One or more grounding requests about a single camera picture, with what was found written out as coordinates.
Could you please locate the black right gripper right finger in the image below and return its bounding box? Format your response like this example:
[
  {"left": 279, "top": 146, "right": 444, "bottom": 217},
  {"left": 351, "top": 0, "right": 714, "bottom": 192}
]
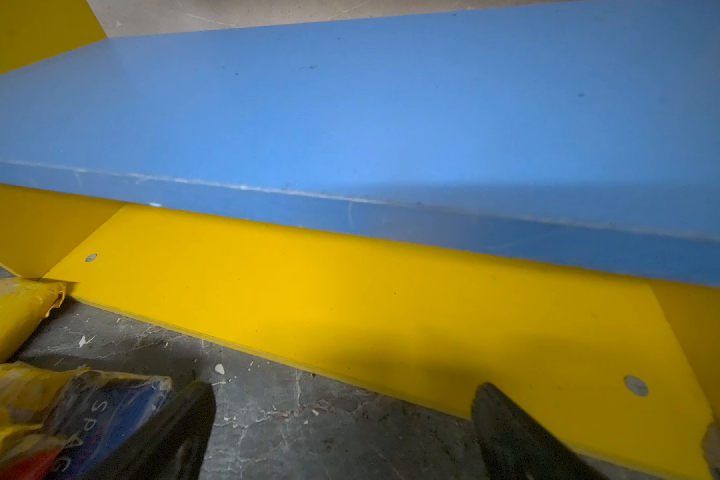
[{"left": 471, "top": 383, "right": 604, "bottom": 480}]

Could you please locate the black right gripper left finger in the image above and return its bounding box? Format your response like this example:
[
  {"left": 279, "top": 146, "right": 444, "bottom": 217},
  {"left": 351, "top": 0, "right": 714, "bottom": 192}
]
[{"left": 83, "top": 380, "right": 216, "bottom": 480}]

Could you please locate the blue Barilla spaghetti box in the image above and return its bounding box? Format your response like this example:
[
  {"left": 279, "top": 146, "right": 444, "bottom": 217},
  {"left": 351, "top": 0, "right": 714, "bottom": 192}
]
[{"left": 43, "top": 370, "right": 174, "bottom": 479}]

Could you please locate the red spaghetti bag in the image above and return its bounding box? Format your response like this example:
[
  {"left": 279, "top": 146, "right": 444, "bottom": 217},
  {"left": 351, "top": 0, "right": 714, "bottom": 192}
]
[{"left": 0, "top": 433, "right": 67, "bottom": 480}]

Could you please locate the yellow topped spaghetti bag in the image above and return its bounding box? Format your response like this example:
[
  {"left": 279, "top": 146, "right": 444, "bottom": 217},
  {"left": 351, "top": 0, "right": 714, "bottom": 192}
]
[{"left": 0, "top": 362, "right": 89, "bottom": 457}]

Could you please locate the yellow shelf with coloured boards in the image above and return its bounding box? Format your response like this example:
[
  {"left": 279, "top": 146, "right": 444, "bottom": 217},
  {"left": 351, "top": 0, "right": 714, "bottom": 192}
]
[{"left": 0, "top": 1, "right": 720, "bottom": 479}]

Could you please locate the long yellow spaghetti bag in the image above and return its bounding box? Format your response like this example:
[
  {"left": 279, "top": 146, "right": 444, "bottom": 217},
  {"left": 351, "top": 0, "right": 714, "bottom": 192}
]
[{"left": 0, "top": 277, "right": 67, "bottom": 363}]

